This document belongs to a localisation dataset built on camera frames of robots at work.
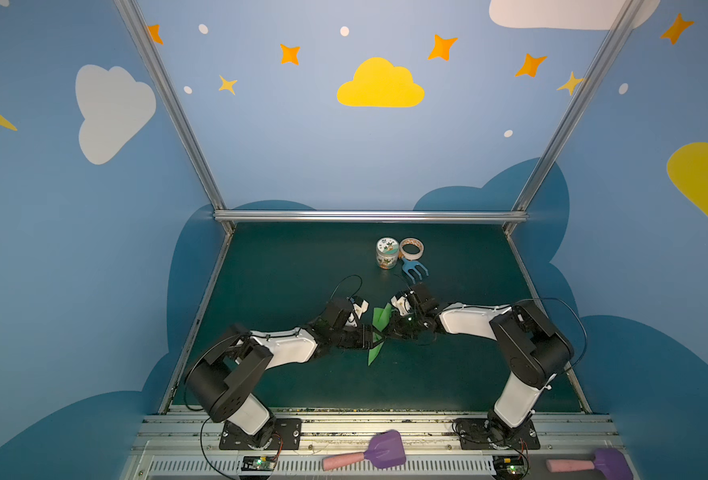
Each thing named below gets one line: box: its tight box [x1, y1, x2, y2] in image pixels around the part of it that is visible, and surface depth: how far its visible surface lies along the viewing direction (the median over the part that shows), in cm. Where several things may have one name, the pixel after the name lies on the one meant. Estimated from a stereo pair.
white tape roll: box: [399, 237, 425, 261], surface depth 117 cm
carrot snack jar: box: [376, 237, 399, 270], surface depth 107 cm
